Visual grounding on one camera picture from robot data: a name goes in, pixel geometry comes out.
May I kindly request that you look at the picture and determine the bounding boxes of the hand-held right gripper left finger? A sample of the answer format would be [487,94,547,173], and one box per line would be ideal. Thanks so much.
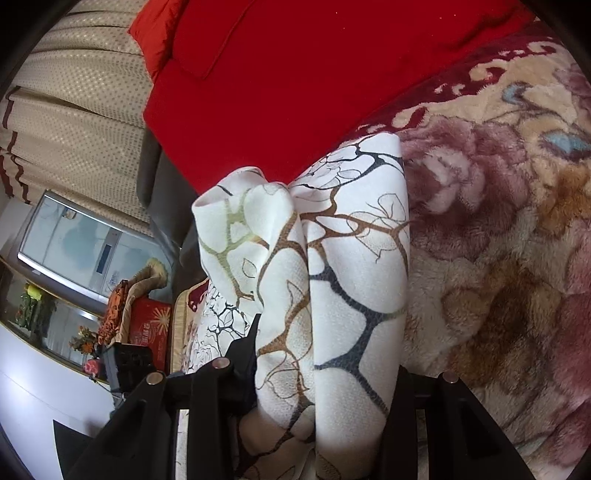
[65,313,262,480]

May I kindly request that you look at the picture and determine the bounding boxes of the white black-veined print coat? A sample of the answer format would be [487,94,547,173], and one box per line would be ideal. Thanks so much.
[182,131,411,480]

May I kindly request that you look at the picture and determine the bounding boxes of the green yellow ornament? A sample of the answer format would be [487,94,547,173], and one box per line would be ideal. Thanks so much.
[17,283,57,329]

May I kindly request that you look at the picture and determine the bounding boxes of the dark brown leather sofa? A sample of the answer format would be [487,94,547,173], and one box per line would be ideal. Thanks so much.
[137,129,208,282]
[0,11,185,232]

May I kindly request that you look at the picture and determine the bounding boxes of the floral plush blanket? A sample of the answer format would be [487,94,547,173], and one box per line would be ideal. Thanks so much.
[171,18,591,480]

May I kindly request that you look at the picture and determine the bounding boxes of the silver standing air conditioner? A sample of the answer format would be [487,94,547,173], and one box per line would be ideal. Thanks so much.
[17,191,174,317]

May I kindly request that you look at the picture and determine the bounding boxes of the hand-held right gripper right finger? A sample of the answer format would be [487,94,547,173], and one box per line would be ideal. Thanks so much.
[381,364,525,480]

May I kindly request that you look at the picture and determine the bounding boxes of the glass display cabinet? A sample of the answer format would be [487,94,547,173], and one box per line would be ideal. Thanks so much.
[0,256,112,384]

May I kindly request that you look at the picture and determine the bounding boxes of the orange artificial flowers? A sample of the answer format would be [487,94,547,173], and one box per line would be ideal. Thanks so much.
[69,324,100,356]

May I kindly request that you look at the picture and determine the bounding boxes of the red folded quilt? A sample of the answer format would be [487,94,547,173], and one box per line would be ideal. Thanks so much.
[142,0,539,197]

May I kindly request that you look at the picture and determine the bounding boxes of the orange patterned folded cloth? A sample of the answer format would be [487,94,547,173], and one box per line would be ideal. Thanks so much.
[98,279,136,347]

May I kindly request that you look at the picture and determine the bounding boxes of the red pillow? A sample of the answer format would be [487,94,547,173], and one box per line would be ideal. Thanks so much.
[128,0,185,80]

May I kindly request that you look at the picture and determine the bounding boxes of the red gift box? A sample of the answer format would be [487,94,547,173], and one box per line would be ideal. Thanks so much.
[128,296,172,372]

